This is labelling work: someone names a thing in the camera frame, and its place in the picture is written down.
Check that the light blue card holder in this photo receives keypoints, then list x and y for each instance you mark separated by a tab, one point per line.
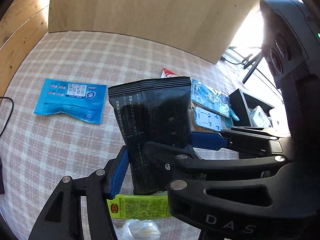
207	118

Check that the yellow-green packet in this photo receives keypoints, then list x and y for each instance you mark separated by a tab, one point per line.
140	206

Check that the clear plastic wrapped item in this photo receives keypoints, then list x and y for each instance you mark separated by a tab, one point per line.
140	230

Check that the light blue case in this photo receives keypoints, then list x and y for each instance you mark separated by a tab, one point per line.
260	116

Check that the red and white packet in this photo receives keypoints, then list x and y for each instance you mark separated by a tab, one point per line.
168	73

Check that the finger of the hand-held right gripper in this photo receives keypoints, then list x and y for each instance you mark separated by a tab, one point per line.
207	140
160	158

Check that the blue printed card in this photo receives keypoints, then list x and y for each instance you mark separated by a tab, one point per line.
210	96

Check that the blue wet wipe packet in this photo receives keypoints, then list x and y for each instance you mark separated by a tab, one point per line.
70	102

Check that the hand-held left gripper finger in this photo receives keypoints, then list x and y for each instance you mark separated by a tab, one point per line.
119	172

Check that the pink checked tablecloth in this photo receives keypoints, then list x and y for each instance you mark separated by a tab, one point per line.
62	150

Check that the black storage box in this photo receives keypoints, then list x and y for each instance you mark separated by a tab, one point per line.
240	107

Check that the black stand rod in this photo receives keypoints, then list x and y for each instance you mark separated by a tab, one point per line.
252	66

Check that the black snack packet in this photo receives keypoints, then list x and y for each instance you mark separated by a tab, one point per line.
155	110

